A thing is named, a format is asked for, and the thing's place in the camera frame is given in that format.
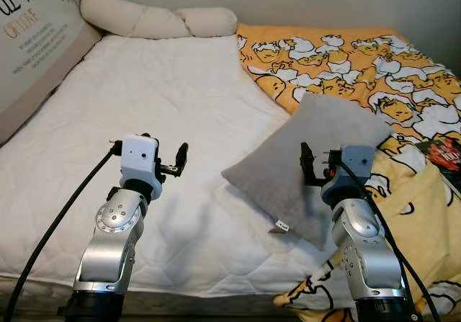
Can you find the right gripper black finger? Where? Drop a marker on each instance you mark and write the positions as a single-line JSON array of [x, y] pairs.
[[307, 167]]

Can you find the grey pillow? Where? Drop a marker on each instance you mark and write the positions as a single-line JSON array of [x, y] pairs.
[[288, 171]]

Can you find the dark red cover book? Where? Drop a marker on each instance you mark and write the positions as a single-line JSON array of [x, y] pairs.
[[443, 156]]

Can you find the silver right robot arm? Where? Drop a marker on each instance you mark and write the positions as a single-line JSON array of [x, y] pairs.
[[367, 264]]

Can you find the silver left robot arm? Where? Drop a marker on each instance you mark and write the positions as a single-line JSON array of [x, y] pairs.
[[108, 253]]

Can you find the white quilted mattress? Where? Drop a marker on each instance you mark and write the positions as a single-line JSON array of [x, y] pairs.
[[144, 99]]

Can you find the yellow cartoon egg blanket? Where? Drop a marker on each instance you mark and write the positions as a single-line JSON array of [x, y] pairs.
[[346, 55]]

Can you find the cream bolster pillow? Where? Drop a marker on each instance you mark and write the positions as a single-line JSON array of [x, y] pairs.
[[122, 16]]

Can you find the printed grey headboard cushion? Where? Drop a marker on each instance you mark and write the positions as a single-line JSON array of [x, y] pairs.
[[36, 48]]

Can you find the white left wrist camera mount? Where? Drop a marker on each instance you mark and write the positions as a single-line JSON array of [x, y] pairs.
[[138, 156]]

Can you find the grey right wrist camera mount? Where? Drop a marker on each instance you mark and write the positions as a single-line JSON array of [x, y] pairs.
[[358, 162]]

